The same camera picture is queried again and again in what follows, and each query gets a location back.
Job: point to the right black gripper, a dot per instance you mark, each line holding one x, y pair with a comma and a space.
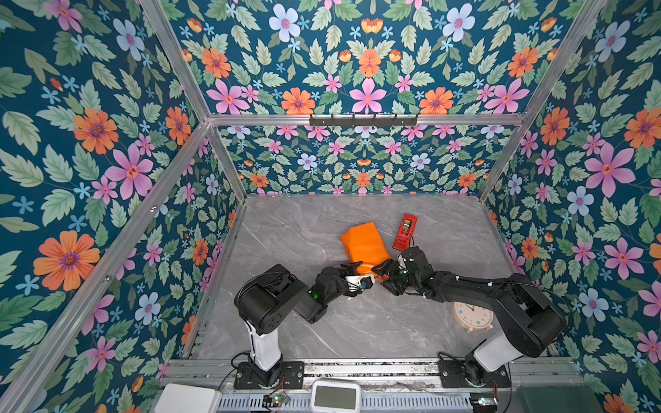
388, 263

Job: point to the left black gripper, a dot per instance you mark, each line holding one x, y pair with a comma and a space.
346, 268

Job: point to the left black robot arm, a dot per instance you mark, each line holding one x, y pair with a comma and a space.
265, 301

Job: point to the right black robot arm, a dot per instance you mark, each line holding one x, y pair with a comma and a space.
528, 319

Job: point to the white box bottom left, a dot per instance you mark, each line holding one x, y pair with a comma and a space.
177, 398

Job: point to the red tape dispenser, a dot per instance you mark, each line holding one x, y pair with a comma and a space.
403, 240

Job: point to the white round clock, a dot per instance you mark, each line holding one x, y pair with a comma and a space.
472, 318

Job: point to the white display device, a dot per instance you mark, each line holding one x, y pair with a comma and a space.
335, 396

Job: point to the green mat bottom right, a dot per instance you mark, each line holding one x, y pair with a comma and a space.
558, 400

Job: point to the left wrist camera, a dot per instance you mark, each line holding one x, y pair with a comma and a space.
358, 283

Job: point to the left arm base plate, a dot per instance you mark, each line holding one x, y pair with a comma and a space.
285, 374

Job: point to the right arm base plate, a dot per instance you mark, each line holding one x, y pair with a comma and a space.
460, 374

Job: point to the black hook rail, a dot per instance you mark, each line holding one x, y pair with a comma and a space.
363, 120

